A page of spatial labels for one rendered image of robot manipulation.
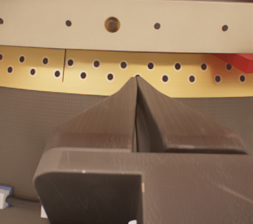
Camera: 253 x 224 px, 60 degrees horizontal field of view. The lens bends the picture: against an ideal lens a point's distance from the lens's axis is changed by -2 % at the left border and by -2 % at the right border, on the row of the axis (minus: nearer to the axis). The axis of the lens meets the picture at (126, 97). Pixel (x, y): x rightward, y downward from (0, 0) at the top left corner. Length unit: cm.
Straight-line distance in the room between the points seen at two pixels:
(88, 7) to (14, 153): 20
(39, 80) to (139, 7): 15
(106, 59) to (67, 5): 8
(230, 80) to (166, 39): 11
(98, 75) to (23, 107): 11
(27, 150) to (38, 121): 4
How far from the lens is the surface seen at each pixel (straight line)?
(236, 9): 24
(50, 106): 29
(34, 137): 30
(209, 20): 23
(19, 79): 31
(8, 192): 33
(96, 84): 27
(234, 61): 25
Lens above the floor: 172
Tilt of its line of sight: 27 degrees down
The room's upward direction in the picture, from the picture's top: 2 degrees clockwise
